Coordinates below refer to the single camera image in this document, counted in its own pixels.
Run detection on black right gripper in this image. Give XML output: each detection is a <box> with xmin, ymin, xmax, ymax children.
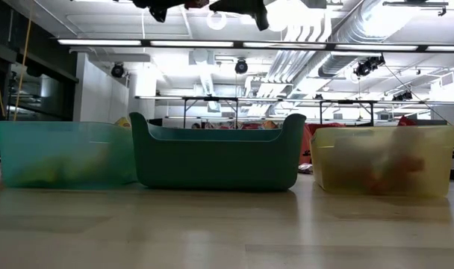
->
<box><xmin>208</xmin><ymin>0</ymin><xmax>270</xmax><ymax>31</ymax></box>

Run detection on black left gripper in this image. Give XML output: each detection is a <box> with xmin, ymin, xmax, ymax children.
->
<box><xmin>131</xmin><ymin>0</ymin><xmax>186</xmax><ymax>23</ymax></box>

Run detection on translucent yellow plastic bin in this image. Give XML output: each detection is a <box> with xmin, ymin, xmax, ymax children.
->
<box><xmin>309</xmin><ymin>125</ymin><xmax>454</xmax><ymax>198</ymax></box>

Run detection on long ceiling light strip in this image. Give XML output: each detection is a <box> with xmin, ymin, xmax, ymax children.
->
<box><xmin>51</xmin><ymin>37</ymin><xmax>454</xmax><ymax>53</ymax></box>

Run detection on black round spotlight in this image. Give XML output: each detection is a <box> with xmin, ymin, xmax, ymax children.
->
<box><xmin>110</xmin><ymin>62</ymin><xmax>125</xmax><ymax>79</ymax></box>
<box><xmin>234</xmin><ymin>58</ymin><xmax>249</xmax><ymax>75</ymax></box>
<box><xmin>392</xmin><ymin>90</ymin><xmax>414</xmax><ymax>102</ymax></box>

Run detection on black folding table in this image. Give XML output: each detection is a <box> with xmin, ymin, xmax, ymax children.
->
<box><xmin>181</xmin><ymin>96</ymin><xmax>240</xmax><ymax>130</ymax></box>
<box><xmin>319</xmin><ymin>99</ymin><xmax>376</xmax><ymax>126</ymax></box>

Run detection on colourful background items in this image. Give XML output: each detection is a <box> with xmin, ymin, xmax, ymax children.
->
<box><xmin>203</xmin><ymin>120</ymin><xmax>281</xmax><ymax>131</ymax></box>

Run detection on black spotlight cluster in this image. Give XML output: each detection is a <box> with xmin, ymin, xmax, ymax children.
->
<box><xmin>352</xmin><ymin>55</ymin><xmax>387</xmax><ymax>78</ymax></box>

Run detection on red soda can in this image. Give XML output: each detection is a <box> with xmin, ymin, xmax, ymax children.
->
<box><xmin>299</xmin><ymin>123</ymin><xmax>313</xmax><ymax>165</ymax></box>

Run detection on dark green plastic bin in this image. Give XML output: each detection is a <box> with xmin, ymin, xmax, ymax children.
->
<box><xmin>128</xmin><ymin>111</ymin><xmax>308</xmax><ymax>192</ymax></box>

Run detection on translucent teal plastic bin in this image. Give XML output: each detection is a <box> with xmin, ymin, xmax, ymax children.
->
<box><xmin>0</xmin><ymin>120</ymin><xmax>138</xmax><ymax>190</ymax></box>

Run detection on white ceiling ring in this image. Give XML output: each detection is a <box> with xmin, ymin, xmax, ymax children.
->
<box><xmin>206</xmin><ymin>10</ymin><xmax>228</xmax><ymax>31</ymax></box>

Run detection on yellow cable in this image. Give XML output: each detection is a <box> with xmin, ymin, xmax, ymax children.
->
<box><xmin>0</xmin><ymin>0</ymin><xmax>34</xmax><ymax>123</ymax></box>

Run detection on black ceiling rail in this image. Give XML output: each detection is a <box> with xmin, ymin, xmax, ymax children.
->
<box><xmin>382</xmin><ymin>0</ymin><xmax>449</xmax><ymax>16</ymax></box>

